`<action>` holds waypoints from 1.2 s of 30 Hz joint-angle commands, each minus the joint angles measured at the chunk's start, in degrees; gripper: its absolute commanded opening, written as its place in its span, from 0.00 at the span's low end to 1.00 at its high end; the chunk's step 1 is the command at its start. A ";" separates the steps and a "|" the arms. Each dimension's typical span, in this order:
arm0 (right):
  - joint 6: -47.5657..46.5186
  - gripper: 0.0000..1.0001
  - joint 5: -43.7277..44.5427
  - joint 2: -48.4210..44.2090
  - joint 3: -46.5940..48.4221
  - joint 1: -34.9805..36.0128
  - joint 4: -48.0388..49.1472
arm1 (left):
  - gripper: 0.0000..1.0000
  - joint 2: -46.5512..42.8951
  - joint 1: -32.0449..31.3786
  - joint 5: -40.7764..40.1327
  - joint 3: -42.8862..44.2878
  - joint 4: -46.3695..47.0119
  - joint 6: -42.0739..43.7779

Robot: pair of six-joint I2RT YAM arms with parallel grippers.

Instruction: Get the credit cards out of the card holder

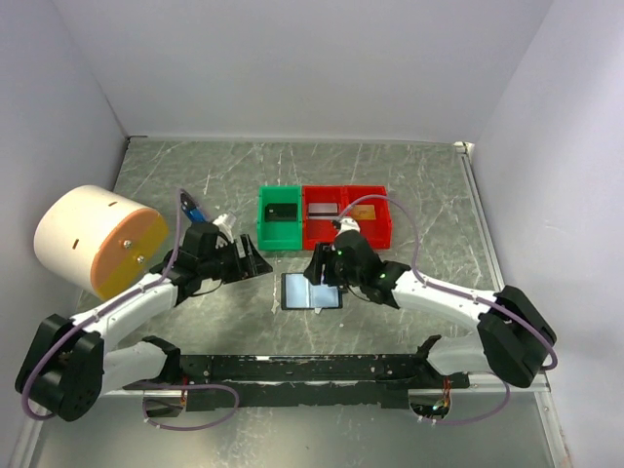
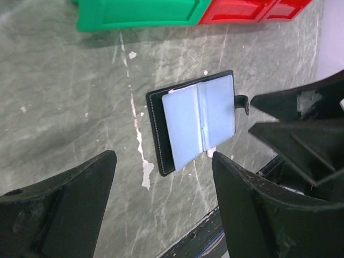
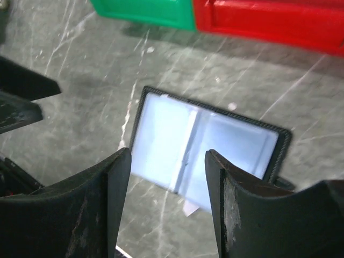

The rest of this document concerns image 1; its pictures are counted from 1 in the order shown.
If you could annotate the silver VIP card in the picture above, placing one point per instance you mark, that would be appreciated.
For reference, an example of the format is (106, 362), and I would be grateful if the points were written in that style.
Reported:
(318, 210)

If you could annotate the aluminium rail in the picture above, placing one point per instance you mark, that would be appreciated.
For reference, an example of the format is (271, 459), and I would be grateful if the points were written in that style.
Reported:
(477, 382)

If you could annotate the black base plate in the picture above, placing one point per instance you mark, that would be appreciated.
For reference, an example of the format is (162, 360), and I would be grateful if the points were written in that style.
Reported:
(382, 380)

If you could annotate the green bin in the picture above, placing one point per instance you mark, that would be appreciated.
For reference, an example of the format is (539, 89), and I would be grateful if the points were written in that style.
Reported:
(279, 236)

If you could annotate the red bin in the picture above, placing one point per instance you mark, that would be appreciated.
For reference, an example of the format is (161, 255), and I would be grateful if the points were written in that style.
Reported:
(319, 230)
(378, 232)

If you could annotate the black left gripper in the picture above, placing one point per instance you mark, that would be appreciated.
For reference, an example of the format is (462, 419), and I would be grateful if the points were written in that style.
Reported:
(251, 265)

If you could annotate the black card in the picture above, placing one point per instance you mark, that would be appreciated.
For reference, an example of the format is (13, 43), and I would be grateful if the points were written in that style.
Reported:
(281, 212)

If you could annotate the white and orange cylinder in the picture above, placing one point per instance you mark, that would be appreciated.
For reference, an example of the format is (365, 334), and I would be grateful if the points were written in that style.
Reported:
(97, 240)

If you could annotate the red bin left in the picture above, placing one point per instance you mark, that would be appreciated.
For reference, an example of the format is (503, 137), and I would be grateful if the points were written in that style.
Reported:
(319, 230)

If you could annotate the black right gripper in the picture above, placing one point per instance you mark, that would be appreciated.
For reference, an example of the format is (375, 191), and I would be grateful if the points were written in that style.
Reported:
(325, 253)

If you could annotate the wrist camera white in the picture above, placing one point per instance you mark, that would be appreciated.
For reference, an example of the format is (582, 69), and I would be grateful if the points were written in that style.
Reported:
(345, 224)
(225, 223)

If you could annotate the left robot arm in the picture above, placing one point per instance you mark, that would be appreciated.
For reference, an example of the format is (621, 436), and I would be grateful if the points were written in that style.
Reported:
(71, 362)

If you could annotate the black leather card holder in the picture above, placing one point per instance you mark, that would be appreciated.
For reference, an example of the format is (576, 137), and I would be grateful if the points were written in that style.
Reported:
(297, 293)

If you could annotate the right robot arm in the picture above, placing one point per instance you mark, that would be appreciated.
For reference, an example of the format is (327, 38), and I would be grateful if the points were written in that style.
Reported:
(508, 335)

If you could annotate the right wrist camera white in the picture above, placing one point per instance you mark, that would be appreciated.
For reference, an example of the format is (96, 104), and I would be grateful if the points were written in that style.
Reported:
(345, 224)

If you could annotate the blue and black tool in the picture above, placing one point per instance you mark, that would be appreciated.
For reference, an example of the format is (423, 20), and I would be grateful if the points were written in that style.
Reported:
(191, 208)

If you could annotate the gold VIP card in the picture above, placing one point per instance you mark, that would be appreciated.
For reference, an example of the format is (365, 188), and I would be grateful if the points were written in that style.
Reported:
(363, 212)

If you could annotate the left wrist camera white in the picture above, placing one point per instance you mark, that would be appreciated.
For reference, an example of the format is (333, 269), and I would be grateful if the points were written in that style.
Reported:
(225, 223)

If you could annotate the red bin right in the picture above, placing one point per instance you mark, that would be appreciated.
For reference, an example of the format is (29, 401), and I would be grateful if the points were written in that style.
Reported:
(378, 232)

